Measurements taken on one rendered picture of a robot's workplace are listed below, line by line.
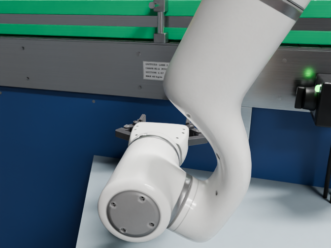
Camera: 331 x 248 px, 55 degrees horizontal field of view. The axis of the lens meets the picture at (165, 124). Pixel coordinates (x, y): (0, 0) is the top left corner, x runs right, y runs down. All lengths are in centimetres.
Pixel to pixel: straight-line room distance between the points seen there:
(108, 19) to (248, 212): 50
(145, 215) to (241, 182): 11
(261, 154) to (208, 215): 38
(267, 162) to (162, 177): 42
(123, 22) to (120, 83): 14
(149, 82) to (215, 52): 43
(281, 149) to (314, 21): 27
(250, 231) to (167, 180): 27
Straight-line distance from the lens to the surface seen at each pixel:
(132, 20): 74
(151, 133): 48
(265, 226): 64
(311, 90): 63
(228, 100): 32
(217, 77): 31
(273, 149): 75
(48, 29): 84
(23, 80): 89
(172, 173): 40
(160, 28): 69
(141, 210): 36
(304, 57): 67
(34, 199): 108
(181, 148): 51
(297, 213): 69
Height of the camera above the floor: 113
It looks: 21 degrees down
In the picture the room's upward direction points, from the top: straight up
